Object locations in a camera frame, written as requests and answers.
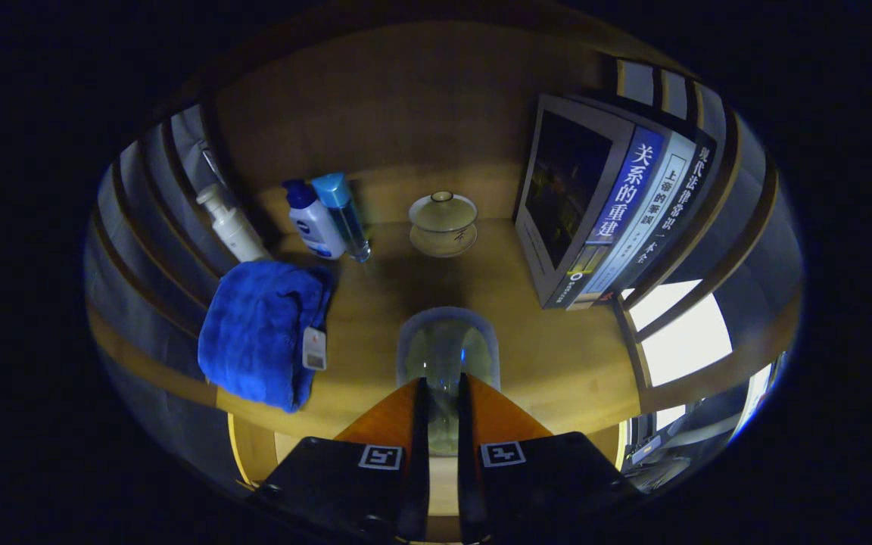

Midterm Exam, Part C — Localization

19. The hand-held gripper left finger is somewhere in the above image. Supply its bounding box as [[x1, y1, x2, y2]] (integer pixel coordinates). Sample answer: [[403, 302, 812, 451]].
[[251, 377, 431, 542]]

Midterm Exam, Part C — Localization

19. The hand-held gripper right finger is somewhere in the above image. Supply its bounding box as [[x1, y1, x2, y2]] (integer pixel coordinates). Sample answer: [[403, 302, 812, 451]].
[[457, 372, 641, 542]]

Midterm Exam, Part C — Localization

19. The green scrubber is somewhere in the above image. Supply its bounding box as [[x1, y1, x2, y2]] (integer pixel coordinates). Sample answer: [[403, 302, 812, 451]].
[[397, 307, 501, 456]]

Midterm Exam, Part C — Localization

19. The wooden countertop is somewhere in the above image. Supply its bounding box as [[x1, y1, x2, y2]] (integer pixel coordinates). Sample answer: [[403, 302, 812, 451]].
[[88, 216, 709, 440]]

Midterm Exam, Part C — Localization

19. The wooden cabinet with slatted sides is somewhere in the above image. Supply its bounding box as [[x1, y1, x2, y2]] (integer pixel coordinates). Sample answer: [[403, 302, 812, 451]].
[[84, 15, 804, 493]]

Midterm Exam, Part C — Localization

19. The blue folded towel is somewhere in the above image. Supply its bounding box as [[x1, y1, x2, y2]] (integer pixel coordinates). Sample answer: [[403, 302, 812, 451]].
[[198, 260, 333, 413]]

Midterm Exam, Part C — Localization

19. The white bottle with blue cap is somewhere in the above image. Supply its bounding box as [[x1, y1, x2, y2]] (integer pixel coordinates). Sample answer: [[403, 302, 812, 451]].
[[282, 179, 347, 260]]

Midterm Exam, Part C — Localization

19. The teal slim bottle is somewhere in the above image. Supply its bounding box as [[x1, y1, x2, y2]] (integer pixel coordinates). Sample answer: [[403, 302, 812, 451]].
[[310, 173, 372, 263]]

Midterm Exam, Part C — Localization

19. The white pump bottle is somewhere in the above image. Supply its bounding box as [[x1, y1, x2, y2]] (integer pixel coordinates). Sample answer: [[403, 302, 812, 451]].
[[195, 183, 270, 263]]

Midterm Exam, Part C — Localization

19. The beige lidded tea cup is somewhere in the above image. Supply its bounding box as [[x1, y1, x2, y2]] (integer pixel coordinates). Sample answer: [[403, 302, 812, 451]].
[[408, 191, 479, 258]]

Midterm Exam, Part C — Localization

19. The book with white spine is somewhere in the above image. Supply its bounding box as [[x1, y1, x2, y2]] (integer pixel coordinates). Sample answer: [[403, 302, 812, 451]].
[[580, 130, 698, 304]]

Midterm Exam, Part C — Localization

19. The book with blue spine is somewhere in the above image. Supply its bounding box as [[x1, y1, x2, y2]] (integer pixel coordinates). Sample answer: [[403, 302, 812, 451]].
[[514, 93, 665, 310]]

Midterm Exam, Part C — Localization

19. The book with black spine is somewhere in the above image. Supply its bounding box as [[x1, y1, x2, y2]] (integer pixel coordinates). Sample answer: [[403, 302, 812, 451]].
[[599, 136, 717, 300]]

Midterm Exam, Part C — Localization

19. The black backdrop cloth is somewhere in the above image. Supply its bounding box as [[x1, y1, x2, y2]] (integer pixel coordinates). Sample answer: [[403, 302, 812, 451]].
[[84, 102, 240, 379]]

